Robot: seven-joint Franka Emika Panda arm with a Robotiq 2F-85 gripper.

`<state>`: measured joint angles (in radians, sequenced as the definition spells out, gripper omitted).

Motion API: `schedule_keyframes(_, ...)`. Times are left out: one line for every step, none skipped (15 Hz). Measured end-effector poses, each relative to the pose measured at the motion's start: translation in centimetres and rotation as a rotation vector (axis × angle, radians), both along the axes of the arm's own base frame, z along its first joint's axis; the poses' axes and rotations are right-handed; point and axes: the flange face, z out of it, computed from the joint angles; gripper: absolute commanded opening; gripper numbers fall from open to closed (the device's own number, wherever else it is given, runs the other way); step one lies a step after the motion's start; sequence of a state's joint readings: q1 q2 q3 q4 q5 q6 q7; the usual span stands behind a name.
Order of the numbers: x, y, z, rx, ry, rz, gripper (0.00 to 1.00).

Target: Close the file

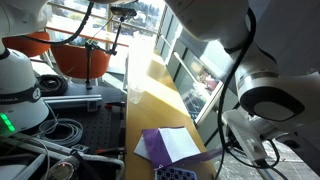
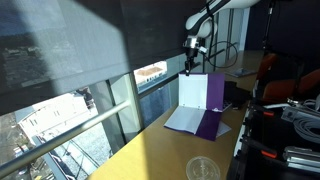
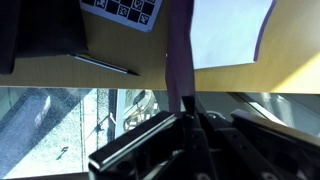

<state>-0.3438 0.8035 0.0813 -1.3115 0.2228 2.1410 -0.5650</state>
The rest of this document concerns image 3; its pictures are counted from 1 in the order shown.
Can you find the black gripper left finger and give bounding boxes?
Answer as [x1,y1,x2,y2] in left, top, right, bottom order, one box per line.
[87,95,214,180]

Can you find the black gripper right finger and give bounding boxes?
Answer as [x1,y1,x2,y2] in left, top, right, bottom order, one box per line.
[191,95,320,180]

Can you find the purple file folder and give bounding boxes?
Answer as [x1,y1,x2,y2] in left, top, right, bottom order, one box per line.
[164,0,278,114]

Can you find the dark pen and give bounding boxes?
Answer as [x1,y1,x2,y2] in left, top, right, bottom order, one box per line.
[71,53,141,77]

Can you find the white paper sheet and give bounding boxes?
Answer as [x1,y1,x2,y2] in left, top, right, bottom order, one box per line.
[189,0,275,70]

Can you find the black white checkerboard card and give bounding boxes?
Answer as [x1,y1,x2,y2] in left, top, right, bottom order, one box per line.
[79,0,164,34]

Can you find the black folded cloth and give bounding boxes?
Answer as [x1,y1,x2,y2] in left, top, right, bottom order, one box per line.
[0,0,90,75]

